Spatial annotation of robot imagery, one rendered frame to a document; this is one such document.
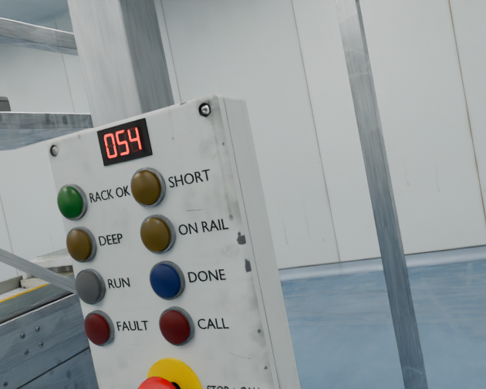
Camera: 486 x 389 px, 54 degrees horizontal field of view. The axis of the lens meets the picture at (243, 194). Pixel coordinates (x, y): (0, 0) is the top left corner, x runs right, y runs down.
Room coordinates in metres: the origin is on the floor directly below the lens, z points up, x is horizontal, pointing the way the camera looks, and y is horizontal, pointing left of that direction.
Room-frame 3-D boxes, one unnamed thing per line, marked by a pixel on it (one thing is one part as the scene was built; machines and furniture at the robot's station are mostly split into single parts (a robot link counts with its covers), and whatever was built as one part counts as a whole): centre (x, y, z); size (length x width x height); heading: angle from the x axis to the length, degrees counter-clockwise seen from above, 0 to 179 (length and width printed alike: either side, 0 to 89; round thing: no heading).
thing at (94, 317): (0.39, 0.14, 0.94); 0.03 x 0.01 x 0.03; 63
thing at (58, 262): (1.41, 0.51, 0.90); 0.25 x 0.24 x 0.02; 63
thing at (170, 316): (0.36, 0.07, 0.94); 0.03 x 0.01 x 0.03; 63
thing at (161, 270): (0.36, 0.07, 0.98); 0.03 x 0.01 x 0.03; 63
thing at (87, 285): (0.39, 0.14, 0.98); 0.03 x 0.01 x 0.03; 63
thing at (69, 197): (0.39, 0.14, 1.05); 0.03 x 0.01 x 0.03; 63
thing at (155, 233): (0.36, 0.07, 1.01); 0.03 x 0.01 x 0.03; 63
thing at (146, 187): (0.36, 0.07, 1.05); 0.03 x 0.01 x 0.03; 63
